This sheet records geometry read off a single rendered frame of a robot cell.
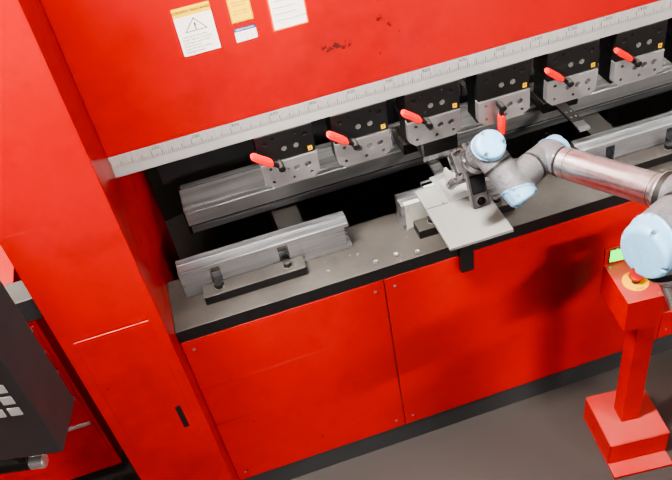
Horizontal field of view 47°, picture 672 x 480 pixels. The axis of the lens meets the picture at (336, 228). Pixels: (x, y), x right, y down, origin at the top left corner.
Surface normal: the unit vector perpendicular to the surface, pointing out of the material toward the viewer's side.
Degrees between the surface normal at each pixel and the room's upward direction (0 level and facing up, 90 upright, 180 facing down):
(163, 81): 90
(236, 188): 0
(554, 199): 0
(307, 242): 90
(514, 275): 90
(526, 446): 0
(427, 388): 90
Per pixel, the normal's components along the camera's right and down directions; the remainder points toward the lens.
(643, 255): -0.81, 0.40
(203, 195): -0.15, -0.73
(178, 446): 0.28, 0.61
